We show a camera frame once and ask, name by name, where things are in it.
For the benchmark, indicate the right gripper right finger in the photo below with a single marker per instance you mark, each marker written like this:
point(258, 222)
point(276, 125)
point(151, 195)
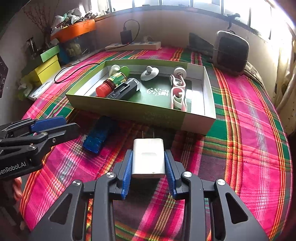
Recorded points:
point(230, 219)

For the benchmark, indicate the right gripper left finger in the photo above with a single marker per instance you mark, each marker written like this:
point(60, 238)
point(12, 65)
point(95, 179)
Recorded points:
point(66, 218)

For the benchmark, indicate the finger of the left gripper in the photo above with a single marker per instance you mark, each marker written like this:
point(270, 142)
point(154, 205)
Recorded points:
point(41, 125)
point(59, 134)

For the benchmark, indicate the white power adapter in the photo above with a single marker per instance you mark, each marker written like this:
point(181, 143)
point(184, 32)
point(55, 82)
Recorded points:
point(148, 158)

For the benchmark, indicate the red cap medicine bottle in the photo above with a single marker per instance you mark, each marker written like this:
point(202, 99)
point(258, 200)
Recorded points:
point(110, 84)

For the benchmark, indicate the black battery charger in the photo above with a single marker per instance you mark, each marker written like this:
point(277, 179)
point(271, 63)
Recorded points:
point(125, 90)

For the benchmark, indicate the white green thread spool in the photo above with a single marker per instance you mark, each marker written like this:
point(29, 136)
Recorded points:
point(119, 69)

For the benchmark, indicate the pink cable winder clip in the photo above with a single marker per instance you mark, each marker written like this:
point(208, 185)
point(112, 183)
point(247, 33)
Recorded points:
point(177, 82)

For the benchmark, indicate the grey panda face ball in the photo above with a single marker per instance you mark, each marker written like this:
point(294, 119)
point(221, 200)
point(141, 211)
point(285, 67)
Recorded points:
point(149, 74)

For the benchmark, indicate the small white round jar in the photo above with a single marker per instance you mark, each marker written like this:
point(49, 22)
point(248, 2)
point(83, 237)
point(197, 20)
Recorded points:
point(180, 72)

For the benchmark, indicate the left hand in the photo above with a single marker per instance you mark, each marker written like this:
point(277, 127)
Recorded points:
point(17, 184)

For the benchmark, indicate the blue usb device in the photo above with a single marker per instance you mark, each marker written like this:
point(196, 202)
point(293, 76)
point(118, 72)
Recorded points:
point(98, 135)

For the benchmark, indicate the yellow box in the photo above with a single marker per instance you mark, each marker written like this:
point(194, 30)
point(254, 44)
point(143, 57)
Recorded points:
point(41, 74)

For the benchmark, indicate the green box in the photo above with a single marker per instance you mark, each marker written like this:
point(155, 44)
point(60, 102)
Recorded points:
point(40, 59)

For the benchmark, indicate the green white cardboard tray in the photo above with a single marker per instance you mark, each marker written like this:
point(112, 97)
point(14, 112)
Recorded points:
point(151, 104)

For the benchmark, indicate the orange tray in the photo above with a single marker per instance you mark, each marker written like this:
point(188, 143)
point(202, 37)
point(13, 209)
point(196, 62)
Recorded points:
point(74, 31)

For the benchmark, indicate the dried branches vase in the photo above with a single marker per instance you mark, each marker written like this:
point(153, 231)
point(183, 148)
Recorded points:
point(42, 16)

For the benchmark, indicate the black plug adapter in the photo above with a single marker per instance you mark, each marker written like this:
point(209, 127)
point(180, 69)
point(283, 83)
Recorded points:
point(126, 37)

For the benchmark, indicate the white power strip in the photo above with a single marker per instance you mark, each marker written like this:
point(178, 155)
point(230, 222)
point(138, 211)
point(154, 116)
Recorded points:
point(151, 45)

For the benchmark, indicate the grey black space heater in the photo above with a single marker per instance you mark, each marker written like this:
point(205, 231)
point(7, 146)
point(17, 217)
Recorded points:
point(230, 52)

